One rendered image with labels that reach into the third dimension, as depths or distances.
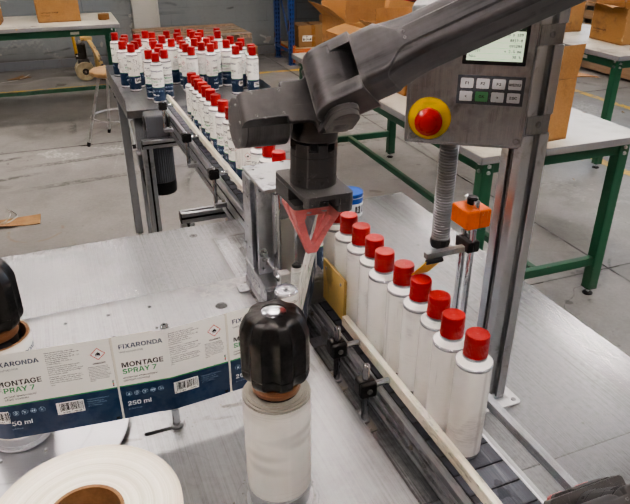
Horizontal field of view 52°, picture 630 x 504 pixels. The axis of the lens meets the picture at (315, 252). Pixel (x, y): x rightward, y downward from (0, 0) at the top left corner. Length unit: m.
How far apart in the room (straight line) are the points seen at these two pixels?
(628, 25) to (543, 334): 3.94
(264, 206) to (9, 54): 7.29
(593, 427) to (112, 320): 0.89
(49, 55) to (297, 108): 7.71
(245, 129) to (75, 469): 0.43
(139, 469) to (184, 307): 0.59
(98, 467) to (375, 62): 0.54
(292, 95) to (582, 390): 0.78
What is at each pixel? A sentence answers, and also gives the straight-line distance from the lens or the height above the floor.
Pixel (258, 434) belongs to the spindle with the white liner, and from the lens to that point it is 0.80.
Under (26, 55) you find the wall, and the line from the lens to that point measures 8.39.
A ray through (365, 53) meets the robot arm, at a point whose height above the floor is 1.45.
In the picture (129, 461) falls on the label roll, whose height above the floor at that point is 1.02.
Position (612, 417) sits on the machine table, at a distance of 1.22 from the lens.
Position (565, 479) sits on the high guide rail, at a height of 0.96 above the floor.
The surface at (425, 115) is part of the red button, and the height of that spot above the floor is 1.34.
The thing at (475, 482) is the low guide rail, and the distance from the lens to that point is 0.93.
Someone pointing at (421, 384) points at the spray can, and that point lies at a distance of 1.03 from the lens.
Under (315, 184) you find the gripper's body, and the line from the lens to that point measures 0.77.
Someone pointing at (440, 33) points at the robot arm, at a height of 1.48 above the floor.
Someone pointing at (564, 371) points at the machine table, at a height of 0.83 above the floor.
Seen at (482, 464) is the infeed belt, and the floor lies 0.88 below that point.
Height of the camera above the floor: 1.58
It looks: 28 degrees down
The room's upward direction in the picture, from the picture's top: straight up
